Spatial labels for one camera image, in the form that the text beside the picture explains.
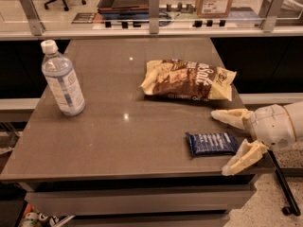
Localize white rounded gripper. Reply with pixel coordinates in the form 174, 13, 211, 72
211, 103, 297, 176

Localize blue rxbar blueberry bar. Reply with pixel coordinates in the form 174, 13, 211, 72
186, 132, 240, 157

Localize yellow brown chip bag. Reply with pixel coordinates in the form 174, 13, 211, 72
140, 60, 236, 101

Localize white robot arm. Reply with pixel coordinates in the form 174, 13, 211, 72
211, 102, 303, 176

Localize black floor stand leg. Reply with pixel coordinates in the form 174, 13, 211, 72
268, 150, 301, 217

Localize grey table with drawers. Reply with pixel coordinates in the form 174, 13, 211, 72
1, 38, 275, 227

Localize brown cardboard box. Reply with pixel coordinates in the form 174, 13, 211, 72
195, 0, 233, 18

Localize clear water bottle white cap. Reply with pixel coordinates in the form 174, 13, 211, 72
41, 40, 85, 115

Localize cans under table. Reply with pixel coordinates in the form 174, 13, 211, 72
18, 203, 60, 227

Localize glass barrier with metal posts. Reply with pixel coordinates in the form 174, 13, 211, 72
0, 0, 303, 40

